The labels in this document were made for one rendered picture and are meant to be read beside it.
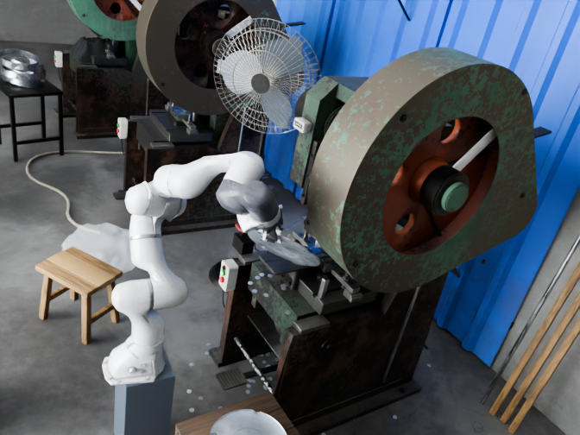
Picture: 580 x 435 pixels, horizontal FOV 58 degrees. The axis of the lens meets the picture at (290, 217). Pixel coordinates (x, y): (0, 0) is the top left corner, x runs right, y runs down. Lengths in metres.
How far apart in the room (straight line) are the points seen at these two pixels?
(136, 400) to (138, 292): 0.46
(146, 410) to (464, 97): 1.57
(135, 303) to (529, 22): 2.23
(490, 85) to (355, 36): 2.22
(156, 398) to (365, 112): 1.31
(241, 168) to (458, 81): 0.66
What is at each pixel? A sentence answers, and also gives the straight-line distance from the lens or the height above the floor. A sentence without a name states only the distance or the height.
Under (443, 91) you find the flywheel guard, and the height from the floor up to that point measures 1.66.
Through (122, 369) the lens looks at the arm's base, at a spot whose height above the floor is 0.50.
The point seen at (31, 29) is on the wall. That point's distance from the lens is 8.33.
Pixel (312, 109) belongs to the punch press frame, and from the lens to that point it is 2.07.
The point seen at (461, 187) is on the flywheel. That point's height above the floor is 1.37.
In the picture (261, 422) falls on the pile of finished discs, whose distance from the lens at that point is 2.10.
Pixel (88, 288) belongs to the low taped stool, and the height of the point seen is 0.33.
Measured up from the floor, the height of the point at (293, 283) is 0.68.
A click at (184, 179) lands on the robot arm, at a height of 1.23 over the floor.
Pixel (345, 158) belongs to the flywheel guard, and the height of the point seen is 1.44.
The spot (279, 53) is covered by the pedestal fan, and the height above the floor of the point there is 1.44.
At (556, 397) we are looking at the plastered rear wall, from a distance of 3.17.
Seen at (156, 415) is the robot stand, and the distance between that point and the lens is 2.22.
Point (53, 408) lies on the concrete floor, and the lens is 2.61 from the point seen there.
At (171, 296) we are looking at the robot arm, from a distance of 1.87.
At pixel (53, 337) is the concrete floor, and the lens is 2.93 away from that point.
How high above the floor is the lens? 1.97
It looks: 28 degrees down
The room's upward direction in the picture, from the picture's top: 12 degrees clockwise
